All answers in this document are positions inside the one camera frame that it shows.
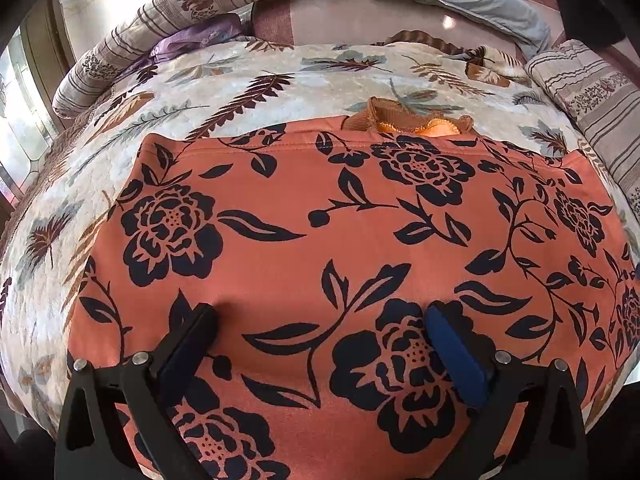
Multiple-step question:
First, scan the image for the pink bed sheet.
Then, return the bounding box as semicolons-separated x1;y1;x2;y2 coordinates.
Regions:
250;0;531;57

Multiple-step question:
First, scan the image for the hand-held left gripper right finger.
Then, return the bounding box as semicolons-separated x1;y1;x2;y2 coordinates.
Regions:
424;301;589;480

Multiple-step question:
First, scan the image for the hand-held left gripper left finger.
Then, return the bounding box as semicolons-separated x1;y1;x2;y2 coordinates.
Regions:
54;302;219;480

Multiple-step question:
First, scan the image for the striped bolster pillow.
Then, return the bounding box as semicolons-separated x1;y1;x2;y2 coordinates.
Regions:
51;0;312;120

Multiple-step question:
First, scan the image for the grey pillow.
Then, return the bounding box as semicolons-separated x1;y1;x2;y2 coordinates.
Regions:
342;0;552;61

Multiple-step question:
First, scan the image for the purple cloth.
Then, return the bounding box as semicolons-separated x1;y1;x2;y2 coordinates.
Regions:
149;13;246;62

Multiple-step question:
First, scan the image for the striped floral pillow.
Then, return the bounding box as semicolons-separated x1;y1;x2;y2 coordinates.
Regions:
527;39;640;211

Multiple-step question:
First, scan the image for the leaf print blanket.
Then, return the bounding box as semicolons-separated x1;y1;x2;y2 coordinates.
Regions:
0;30;640;421

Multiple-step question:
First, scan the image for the orange floral shirt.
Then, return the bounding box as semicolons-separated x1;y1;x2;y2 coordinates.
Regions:
65;97;640;480

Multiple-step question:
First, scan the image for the black garment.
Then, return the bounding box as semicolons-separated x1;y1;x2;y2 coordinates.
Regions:
520;0;634;52

